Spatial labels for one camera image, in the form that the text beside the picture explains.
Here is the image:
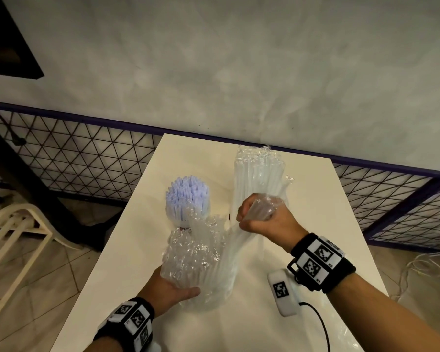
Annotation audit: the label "person's right hand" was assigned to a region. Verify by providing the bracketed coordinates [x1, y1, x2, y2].
[236, 193, 309, 253]

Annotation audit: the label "person's left hand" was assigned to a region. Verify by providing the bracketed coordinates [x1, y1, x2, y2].
[137, 267, 201, 318]

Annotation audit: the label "pack of clear straws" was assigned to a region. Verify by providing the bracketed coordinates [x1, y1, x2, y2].
[159, 212, 242, 313]

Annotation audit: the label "round clear plastic cup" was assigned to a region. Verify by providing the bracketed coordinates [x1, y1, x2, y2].
[167, 205, 210, 230]

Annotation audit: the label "small bunch of blue straws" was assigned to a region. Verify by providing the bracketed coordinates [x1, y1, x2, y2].
[165, 175, 210, 221]

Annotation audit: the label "person's right forearm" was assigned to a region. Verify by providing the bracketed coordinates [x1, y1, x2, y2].
[326, 273, 440, 352]

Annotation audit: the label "person's left forearm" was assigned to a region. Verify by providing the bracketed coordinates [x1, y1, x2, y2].
[82, 337, 124, 352]

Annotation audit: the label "black left wristband with markers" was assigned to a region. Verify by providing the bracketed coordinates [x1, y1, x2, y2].
[93, 297, 155, 352]

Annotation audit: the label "black wristband with markers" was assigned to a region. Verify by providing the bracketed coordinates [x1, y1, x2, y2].
[287, 232, 356, 294]
[93, 297, 155, 352]

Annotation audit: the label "black right wristband with markers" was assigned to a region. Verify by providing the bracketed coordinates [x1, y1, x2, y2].
[287, 232, 356, 294]

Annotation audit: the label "white plastic chair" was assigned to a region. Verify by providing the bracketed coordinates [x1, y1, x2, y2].
[0, 203, 83, 327]

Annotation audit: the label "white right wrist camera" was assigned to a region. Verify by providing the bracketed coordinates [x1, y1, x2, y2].
[267, 269, 301, 318]

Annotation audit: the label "black right camera cable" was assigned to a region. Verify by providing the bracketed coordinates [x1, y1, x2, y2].
[299, 302, 330, 352]

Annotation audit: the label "white floor cables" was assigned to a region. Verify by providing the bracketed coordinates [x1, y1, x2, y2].
[396, 227, 440, 301]

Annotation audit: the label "purple framed wire mesh fence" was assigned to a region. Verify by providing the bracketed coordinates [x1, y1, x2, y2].
[0, 100, 440, 250]

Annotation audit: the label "black hanging power cable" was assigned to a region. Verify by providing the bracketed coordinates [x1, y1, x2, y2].
[0, 110, 28, 147]

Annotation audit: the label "black wall screen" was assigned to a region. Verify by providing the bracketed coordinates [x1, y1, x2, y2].
[0, 0, 44, 79]

